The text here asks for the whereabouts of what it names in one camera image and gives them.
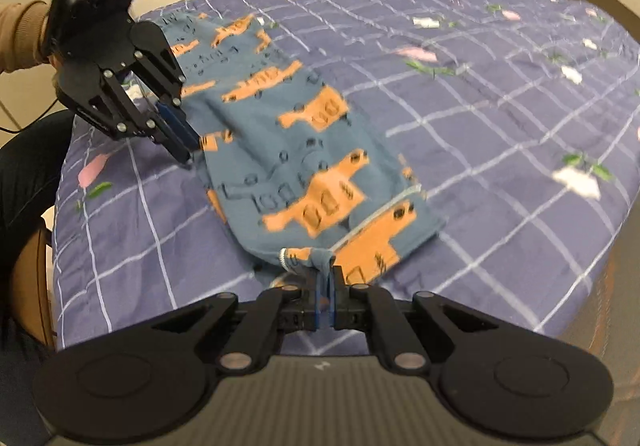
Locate blue checked floral quilt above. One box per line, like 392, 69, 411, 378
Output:
51, 0, 640, 358

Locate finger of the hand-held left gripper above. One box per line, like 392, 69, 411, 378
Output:
131, 21, 202, 153
89, 68, 193, 165

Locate dark grey quilted mattress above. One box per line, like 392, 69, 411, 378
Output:
587, 226, 640, 379

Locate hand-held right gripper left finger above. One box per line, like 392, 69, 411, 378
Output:
150, 273, 327, 373

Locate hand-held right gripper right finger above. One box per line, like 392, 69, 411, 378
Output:
327, 265, 502, 373

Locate thin black cable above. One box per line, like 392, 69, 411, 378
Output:
0, 87, 62, 133

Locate blue pants with orange cars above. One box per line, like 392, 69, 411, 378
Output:
157, 13, 447, 290

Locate person's dark trouser leg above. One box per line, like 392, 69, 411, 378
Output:
0, 110, 76, 446

